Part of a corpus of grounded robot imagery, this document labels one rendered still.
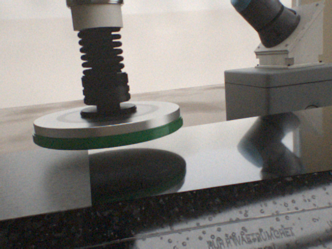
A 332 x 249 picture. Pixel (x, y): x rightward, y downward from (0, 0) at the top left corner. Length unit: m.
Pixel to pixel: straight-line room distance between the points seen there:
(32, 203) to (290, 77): 1.25
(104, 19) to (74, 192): 0.23
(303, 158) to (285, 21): 1.21
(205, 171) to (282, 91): 1.10
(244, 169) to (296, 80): 1.12
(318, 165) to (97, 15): 0.33
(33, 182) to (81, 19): 0.22
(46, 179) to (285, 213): 0.27
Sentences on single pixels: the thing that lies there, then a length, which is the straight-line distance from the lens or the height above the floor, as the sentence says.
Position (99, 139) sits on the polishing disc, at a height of 0.87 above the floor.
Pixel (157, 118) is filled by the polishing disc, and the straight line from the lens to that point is 0.46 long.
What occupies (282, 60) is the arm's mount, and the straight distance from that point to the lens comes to 1.59.
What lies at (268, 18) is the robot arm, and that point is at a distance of 1.60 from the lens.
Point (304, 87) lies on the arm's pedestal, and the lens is 1.54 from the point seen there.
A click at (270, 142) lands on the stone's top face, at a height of 0.82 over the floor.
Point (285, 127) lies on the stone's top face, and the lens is 0.61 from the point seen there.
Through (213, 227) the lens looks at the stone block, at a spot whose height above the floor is 0.79.
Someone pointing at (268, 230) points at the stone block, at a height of 0.79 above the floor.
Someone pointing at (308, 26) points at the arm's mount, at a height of 1.01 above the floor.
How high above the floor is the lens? 0.96
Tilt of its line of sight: 11 degrees down
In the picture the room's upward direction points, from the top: 5 degrees counter-clockwise
